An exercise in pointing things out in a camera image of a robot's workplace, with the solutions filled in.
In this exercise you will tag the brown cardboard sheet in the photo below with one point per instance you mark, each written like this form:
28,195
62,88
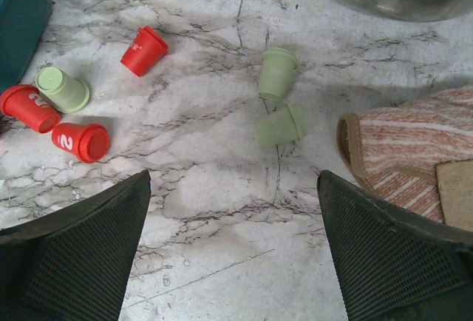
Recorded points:
455,188

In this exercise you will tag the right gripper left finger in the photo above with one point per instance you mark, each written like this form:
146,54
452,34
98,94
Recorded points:
74,264

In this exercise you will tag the green capsule cluster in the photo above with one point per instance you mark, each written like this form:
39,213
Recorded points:
282,126

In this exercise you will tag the pink striped cloth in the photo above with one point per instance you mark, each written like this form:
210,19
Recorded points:
393,152

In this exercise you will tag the red capsule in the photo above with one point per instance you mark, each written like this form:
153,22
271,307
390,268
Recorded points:
24,103
144,52

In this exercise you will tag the teal storage basket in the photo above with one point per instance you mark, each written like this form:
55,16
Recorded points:
22,25

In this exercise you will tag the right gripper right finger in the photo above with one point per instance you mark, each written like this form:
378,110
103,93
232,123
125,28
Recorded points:
393,264

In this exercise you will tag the red capsule number two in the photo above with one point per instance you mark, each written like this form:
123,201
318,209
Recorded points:
88,143

